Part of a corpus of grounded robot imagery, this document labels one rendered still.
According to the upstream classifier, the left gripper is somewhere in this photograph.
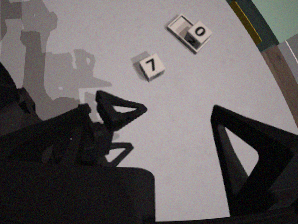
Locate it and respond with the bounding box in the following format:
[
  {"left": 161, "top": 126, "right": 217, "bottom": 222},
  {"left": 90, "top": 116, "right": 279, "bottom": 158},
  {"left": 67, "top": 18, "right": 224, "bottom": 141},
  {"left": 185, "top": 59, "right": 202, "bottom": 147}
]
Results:
[{"left": 87, "top": 90, "right": 148, "bottom": 167}]

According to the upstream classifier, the beige calendar cube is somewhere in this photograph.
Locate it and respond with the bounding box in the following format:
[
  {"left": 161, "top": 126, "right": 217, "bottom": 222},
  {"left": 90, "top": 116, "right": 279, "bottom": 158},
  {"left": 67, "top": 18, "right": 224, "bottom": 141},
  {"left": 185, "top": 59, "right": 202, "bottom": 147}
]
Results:
[
  {"left": 139, "top": 53, "right": 165, "bottom": 82},
  {"left": 184, "top": 21, "right": 212, "bottom": 50}
]

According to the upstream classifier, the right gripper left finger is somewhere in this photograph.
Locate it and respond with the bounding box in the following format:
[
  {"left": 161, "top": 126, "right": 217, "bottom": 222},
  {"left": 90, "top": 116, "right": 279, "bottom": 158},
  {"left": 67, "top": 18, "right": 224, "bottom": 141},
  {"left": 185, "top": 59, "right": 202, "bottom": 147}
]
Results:
[{"left": 0, "top": 105, "right": 89, "bottom": 165}]

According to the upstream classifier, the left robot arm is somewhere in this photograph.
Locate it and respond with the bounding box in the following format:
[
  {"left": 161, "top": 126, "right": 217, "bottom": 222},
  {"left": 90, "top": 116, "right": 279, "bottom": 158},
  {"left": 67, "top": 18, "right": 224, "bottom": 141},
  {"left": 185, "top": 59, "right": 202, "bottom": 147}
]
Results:
[{"left": 0, "top": 62, "right": 95, "bottom": 166}]

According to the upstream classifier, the cream rectangular tray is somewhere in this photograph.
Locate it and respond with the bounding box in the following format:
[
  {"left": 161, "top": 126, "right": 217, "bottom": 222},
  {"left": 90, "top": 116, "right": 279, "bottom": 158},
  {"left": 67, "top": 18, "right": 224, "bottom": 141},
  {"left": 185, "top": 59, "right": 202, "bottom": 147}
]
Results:
[{"left": 167, "top": 14, "right": 210, "bottom": 55}]

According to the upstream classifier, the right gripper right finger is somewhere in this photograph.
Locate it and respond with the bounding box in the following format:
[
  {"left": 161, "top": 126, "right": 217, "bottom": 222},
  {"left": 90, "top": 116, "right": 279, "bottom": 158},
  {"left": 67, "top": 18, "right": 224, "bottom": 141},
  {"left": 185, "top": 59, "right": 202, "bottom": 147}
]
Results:
[{"left": 210, "top": 105, "right": 298, "bottom": 217}]

